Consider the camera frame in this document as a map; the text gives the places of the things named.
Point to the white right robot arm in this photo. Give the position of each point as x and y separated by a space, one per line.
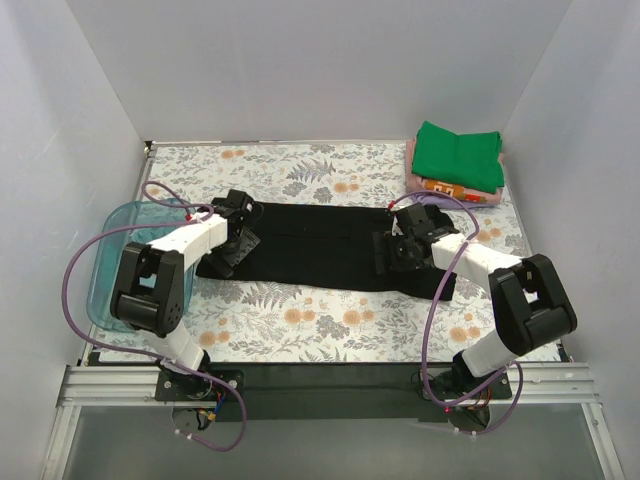
530 305

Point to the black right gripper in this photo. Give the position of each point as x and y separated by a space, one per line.
388 251

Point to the black t-shirt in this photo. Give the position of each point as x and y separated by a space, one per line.
329 247

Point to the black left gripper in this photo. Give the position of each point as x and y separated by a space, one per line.
245 241

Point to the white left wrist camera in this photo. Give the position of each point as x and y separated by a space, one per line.
200 215

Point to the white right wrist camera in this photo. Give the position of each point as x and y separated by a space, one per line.
395 229

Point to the aluminium frame rail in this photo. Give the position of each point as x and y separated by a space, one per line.
544 383

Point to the teal plastic bin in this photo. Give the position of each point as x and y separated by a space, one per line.
110 249

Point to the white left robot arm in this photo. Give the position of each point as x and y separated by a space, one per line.
149 290

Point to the floral table mat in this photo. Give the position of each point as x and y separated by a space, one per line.
270 322

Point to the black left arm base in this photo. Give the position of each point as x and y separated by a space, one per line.
181 387

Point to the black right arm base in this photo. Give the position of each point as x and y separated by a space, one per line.
448 386

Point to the lavender folded t-shirt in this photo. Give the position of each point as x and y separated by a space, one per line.
446 203

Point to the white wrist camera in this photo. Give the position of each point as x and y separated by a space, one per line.
395 229
200 215

